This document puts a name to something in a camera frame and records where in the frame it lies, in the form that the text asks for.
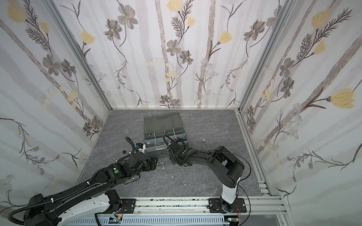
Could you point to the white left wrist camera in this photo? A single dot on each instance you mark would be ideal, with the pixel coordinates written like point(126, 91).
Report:
point(140, 147)

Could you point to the white cable duct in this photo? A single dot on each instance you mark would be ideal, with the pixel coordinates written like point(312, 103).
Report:
point(164, 221)

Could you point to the aluminium corner frame post right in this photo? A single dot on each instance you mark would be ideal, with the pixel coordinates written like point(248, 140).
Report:
point(276, 32)

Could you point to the aluminium corner frame post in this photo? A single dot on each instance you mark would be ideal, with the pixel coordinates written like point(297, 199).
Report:
point(59, 21)
point(276, 32)

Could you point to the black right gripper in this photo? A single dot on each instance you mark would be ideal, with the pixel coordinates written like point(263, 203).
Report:
point(175, 152)

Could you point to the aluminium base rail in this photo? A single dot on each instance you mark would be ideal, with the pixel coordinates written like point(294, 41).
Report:
point(164, 206)

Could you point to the aluminium corner frame post left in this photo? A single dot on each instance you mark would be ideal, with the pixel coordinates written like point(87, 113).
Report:
point(59, 21)

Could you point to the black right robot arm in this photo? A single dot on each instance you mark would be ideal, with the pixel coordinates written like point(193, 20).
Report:
point(225, 165)

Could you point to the silver hex nut pair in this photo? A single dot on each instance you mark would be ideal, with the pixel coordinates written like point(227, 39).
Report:
point(161, 165)

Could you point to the green compartment organizer box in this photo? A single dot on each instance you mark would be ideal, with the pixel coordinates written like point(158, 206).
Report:
point(156, 127)

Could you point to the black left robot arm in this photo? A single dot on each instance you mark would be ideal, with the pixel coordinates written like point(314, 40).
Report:
point(50, 210)

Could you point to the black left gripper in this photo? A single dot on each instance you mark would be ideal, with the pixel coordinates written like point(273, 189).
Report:
point(148, 162)

